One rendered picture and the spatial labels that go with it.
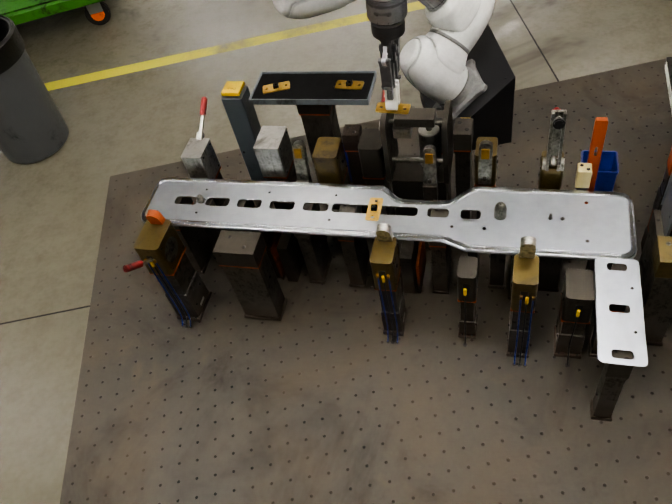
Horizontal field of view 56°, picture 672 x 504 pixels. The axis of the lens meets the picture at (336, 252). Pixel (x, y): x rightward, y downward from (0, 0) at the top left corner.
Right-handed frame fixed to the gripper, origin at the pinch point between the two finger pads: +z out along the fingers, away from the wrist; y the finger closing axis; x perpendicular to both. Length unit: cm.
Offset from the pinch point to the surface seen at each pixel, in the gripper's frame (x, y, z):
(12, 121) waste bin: -244, -98, 104
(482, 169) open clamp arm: 22.1, -8.3, 28.8
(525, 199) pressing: 34.4, -1.3, 31.9
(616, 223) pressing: 57, 5, 31
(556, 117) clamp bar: 39.1, -9.2, 10.4
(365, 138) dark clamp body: -12.0, -12.5, 24.8
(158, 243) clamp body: -60, 32, 31
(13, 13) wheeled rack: -325, -213, 106
